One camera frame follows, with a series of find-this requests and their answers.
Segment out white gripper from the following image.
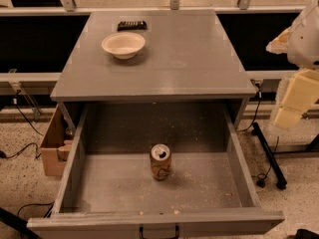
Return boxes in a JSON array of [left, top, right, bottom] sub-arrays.
[[266, 28, 319, 129]]

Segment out orange soda can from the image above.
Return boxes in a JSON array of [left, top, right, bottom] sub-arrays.
[[150, 143, 171, 180]]

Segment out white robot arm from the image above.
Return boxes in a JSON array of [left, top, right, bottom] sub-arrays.
[[266, 0, 319, 130]]

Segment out grey cabinet counter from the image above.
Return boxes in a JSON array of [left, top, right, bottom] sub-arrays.
[[50, 9, 258, 131]]

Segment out open grey top drawer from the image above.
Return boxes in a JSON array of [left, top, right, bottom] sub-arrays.
[[28, 103, 284, 239]]

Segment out white paper bowl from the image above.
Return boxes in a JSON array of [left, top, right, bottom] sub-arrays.
[[102, 32, 146, 60]]

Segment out cardboard box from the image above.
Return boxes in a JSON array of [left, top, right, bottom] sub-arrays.
[[40, 107, 72, 176]]

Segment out black cable at right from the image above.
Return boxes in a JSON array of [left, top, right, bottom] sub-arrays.
[[237, 82, 263, 133]]

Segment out black drawer handle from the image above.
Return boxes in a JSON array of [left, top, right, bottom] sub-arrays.
[[139, 226, 179, 239]]

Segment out black cable on left floor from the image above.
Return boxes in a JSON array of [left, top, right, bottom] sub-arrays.
[[0, 90, 44, 160]]

